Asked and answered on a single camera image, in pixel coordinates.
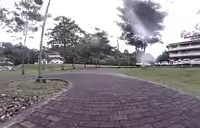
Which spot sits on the street lamp with two heads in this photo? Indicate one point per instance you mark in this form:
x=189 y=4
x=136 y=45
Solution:
x=41 y=43

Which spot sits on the row of trees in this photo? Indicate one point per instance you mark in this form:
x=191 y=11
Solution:
x=68 y=36

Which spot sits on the small white building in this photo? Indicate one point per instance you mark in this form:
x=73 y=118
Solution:
x=51 y=59

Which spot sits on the multi-storey building with white floors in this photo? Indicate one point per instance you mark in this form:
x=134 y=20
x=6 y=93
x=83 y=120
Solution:
x=191 y=50

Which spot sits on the wide grass lawn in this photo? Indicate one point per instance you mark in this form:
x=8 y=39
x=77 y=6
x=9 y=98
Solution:
x=181 y=78

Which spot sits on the leaf-littered bare ground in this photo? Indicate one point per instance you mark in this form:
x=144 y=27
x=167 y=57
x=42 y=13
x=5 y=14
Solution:
x=8 y=103

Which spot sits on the large dark tree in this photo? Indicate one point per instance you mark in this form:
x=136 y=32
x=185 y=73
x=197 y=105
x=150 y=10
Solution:
x=141 y=20

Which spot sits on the grass field beside lamp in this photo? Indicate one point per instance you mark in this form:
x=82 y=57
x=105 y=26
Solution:
x=8 y=75

